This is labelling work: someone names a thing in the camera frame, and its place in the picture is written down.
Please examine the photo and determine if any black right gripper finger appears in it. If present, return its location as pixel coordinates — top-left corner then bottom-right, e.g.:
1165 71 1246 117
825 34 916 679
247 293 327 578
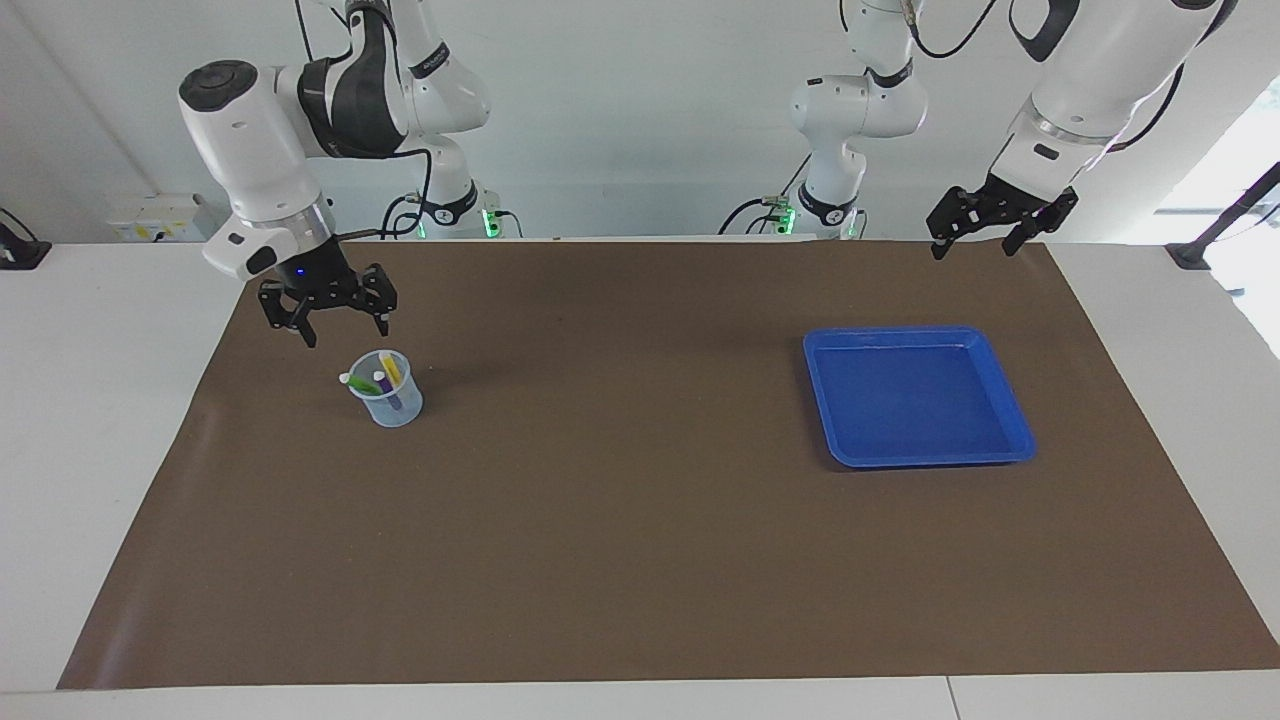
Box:
258 283 319 349
350 263 399 338

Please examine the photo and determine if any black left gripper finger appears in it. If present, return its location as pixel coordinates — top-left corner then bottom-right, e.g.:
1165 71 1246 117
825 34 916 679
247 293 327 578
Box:
926 186 986 261
1002 188 1080 257

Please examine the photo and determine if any translucent plastic cup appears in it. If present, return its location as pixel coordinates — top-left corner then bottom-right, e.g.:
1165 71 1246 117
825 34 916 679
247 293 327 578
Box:
347 349 424 429

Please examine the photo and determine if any black angled stand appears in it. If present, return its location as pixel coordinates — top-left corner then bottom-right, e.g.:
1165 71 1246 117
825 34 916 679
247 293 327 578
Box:
1165 160 1280 271

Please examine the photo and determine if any blue plastic tray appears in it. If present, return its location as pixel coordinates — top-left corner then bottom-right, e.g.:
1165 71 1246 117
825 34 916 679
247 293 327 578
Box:
803 325 1037 469

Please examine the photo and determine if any black table clamp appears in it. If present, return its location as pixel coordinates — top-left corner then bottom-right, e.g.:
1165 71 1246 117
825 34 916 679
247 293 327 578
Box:
0 207 53 271

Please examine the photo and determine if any brown table mat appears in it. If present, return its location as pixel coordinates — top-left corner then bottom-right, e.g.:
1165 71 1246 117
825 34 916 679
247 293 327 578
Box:
57 238 1280 691

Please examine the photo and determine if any black right base cable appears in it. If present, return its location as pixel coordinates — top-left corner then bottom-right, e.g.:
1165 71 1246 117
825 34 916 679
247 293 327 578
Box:
380 193 426 241

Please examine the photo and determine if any black base cable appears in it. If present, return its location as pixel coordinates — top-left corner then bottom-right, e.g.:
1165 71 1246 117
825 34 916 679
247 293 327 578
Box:
380 193 426 241
718 150 813 236

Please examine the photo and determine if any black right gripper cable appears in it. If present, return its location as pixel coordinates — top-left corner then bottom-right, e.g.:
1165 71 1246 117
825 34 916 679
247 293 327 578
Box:
335 148 434 241

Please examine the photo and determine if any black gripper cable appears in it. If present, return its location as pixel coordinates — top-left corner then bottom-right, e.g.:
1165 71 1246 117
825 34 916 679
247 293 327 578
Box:
838 0 1187 153
335 148 434 241

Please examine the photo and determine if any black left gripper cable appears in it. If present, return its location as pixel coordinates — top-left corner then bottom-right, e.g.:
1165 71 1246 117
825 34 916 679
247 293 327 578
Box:
838 0 1187 153

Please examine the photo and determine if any white wall socket box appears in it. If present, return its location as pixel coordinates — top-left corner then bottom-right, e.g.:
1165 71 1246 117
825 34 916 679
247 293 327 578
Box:
108 193 216 244

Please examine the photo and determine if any black left base cable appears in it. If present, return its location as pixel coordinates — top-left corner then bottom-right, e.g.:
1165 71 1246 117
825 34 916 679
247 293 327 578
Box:
718 150 813 236

